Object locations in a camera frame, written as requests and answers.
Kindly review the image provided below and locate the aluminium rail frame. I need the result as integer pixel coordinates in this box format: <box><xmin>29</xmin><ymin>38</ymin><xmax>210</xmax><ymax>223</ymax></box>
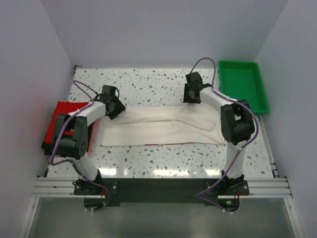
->
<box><xmin>18</xmin><ymin>119</ymin><xmax>305</xmax><ymax>238</ymax></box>

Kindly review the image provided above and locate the white t shirt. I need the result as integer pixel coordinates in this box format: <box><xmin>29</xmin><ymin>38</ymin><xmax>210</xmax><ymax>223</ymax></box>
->
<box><xmin>101</xmin><ymin>103</ymin><xmax>224</xmax><ymax>147</ymax></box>

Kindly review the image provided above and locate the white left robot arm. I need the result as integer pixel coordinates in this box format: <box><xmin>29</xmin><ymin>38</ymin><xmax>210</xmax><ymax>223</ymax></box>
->
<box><xmin>50</xmin><ymin>85</ymin><xmax>126</xmax><ymax>198</ymax></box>

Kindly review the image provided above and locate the green plastic tray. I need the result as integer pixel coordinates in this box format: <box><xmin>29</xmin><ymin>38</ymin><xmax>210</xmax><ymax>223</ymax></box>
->
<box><xmin>218</xmin><ymin>60</ymin><xmax>269</xmax><ymax>115</ymax></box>

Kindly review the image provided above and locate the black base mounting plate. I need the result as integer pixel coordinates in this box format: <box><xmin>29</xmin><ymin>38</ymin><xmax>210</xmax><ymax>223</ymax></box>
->
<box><xmin>72</xmin><ymin>178</ymin><xmax>250</xmax><ymax>212</ymax></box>

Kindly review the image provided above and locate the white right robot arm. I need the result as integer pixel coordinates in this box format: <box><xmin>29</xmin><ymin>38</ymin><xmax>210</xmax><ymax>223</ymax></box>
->
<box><xmin>183</xmin><ymin>72</ymin><xmax>259</xmax><ymax>196</ymax></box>

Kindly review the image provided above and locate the red folded t shirt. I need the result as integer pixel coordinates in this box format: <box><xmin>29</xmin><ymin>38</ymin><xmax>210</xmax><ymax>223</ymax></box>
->
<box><xmin>50</xmin><ymin>101</ymin><xmax>88</xmax><ymax>149</ymax></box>

